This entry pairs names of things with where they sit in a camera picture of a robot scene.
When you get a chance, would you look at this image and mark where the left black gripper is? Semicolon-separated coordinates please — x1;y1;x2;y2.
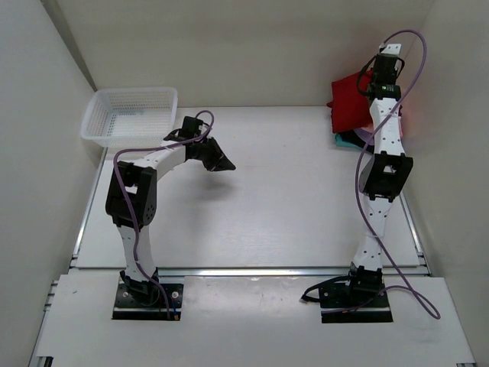
192;137;235;172

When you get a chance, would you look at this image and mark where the red t shirt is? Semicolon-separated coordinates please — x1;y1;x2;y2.
327;72;373;134

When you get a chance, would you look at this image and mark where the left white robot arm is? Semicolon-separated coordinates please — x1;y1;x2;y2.
105;136;236;307

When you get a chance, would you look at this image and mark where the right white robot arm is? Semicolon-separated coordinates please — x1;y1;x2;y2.
301;46;413;317

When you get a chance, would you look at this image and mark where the pink folded t shirt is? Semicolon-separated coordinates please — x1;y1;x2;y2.
358;102;406;138

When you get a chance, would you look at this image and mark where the lavender folded t shirt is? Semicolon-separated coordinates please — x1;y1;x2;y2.
354;128;374;147

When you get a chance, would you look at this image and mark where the black folded t shirt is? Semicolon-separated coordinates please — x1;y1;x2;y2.
335;131;368;150

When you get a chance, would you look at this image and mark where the teal folded t shirt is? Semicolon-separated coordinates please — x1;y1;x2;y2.
335;134;364;149

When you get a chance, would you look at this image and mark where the white perforated plastic basket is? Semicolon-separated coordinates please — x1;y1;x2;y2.
80;87;178;148

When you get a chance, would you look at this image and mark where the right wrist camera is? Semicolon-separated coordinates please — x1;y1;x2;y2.
379;44;402;57

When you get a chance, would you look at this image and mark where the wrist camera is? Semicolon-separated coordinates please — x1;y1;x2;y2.
379;44;402;57
164;116;211;142

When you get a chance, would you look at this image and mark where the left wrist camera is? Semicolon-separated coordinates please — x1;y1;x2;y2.
164;116;211;142

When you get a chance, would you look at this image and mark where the aluminium frame rail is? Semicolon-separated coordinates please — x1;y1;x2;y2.
68;262;431;278

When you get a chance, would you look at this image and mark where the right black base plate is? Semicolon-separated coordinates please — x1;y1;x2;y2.
319;282;393;324

